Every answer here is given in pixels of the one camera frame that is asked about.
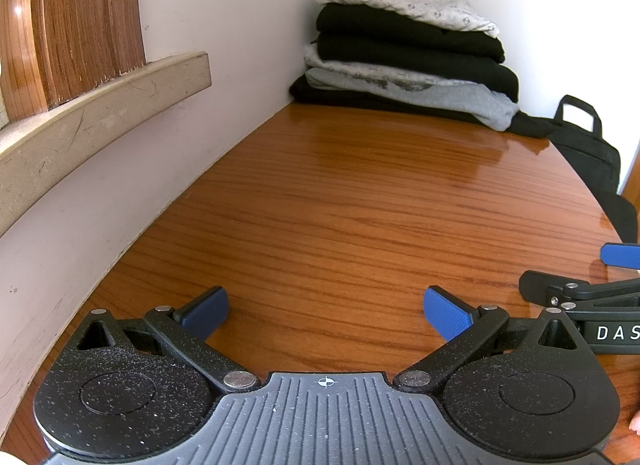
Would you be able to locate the person's right hand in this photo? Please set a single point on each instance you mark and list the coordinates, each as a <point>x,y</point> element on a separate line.
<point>634,424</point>

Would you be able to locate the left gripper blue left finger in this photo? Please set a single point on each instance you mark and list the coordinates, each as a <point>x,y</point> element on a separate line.
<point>205,313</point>

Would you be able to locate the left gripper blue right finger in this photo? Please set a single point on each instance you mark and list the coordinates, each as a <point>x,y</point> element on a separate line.
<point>448,315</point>

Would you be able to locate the wooden ledge strip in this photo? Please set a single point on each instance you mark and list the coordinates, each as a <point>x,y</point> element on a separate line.
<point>40,151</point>

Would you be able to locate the black laptop bag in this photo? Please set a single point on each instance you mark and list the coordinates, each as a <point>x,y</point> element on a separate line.
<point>597,163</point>

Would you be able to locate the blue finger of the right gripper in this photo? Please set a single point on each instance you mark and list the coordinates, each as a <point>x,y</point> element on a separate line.
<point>547,289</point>
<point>623,255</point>

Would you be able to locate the black clothes pile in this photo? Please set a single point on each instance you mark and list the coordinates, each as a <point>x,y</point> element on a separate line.
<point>358,33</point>

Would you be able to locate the white patterned pajama garment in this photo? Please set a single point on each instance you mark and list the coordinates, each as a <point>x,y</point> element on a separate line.
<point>453,15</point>

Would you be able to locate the grey folded clothes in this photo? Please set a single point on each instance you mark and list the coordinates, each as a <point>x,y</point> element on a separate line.
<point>493,109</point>

